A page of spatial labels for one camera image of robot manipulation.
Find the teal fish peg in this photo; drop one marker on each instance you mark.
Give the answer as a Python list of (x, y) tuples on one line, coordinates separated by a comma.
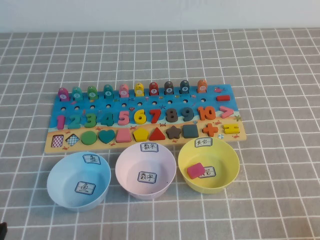
[(77, 93)]

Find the yellow equals sign piece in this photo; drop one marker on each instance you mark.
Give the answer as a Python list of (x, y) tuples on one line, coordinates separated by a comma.
[(231, 129)]

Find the green fish peg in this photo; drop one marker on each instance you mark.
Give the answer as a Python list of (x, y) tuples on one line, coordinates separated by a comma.
[(92, 93)]

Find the green circle piece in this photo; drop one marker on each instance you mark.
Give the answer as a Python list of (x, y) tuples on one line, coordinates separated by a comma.
[(89, 138)]

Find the brown number eight piece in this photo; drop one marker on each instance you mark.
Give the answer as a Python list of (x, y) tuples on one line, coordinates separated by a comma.
[(172, 115)]

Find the blue-green fish peg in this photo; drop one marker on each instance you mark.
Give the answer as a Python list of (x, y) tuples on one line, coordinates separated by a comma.
[(108, 92)]

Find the purple fish peg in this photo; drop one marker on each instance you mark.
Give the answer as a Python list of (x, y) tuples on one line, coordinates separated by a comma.
[(63, 95)]

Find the red number seven piece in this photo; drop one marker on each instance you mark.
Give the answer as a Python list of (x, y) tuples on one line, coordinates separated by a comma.
[(156, 116)]

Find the red rectangle puzzle piece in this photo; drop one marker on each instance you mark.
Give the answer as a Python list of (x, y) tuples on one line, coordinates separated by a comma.
[(195, 170)]

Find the pink greater-than sign piece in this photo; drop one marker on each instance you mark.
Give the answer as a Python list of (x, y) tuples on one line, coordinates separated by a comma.
[(229, 112)]

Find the red fish peg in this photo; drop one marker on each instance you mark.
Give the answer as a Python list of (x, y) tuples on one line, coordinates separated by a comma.
[(154, 89)]

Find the orange plus sign piece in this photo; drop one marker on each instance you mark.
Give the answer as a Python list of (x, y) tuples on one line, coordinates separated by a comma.
[(210, 130)]

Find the pink number five piece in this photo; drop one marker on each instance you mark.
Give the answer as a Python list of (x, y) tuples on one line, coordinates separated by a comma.
[(124, 118)]

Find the dark blue number nine piece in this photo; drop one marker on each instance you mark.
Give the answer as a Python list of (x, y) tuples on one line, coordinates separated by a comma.
[(190, 113)]

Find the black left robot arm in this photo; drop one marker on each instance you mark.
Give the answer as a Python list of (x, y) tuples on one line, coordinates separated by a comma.
[(2, 231)]

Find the teal number four piece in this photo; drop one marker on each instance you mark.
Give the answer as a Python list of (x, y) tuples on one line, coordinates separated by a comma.
[(109, 120)]

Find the grey checked tablecloth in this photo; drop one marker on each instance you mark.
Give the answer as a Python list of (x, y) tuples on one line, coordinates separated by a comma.
[(160, 62)]

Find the yellow plastic bowl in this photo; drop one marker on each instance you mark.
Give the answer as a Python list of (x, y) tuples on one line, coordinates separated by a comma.
[(220, 160)]

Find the pink trapezoid piece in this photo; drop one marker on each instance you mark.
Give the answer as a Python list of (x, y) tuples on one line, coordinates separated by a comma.
[(123, 136)]

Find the teal heart piece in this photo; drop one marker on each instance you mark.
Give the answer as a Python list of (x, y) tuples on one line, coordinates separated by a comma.
[(106, 136)]

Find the orange number ten piece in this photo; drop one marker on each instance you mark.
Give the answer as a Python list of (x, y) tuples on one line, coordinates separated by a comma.
[(202, 113)]

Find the pink fish peg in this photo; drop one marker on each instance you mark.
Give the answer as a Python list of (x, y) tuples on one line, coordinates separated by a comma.
[(123, 91)]

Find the dark blue fish peg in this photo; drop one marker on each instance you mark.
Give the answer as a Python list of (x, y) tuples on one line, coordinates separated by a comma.
[(184, 87)]

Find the brown fish peg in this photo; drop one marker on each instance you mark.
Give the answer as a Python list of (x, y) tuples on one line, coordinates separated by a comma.
[(169, 88)]

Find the dark blue square piece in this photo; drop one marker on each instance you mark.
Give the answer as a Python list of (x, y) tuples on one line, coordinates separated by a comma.
[(190, 131)]

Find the green number three piece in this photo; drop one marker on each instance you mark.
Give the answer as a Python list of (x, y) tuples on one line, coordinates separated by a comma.
[(92, 120)]

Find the light pink plastic bowl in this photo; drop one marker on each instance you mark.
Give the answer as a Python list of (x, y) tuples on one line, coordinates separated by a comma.
[(130, 172)]

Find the red minus sign piece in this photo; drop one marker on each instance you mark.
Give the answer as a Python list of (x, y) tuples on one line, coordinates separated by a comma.
[(222, 98)]

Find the yellow number six piece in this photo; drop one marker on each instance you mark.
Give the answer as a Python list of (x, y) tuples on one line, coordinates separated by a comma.
[(137, 118)]

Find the red triangle piece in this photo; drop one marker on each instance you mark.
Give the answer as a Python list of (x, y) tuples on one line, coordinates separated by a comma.
[(157, 135)]

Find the orange fish peg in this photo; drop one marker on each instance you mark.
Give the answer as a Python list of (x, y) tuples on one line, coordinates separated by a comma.
[(202, 86)]

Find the yellow fish peg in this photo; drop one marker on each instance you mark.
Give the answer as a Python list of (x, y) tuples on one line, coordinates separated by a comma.
[(139, 90)]

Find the light blue plastic bowl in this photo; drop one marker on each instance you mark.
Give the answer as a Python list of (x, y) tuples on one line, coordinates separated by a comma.
[(65, 180)]

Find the teal number two piece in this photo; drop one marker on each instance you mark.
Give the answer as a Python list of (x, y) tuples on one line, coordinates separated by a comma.
[(75, 126)]

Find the colourful wooden puzzle board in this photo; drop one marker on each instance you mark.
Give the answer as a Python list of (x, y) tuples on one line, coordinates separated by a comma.
[(83, 103)]

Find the purple number one piece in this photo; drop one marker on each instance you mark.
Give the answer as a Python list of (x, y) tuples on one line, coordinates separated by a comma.
[(60, 122)]

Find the brown star piece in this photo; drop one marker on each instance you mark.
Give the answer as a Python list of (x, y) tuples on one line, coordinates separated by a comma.
[(173, 132)]

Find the yellow pentagon piece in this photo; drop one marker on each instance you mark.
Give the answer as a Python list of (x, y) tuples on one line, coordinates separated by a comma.
[(141, 135)]

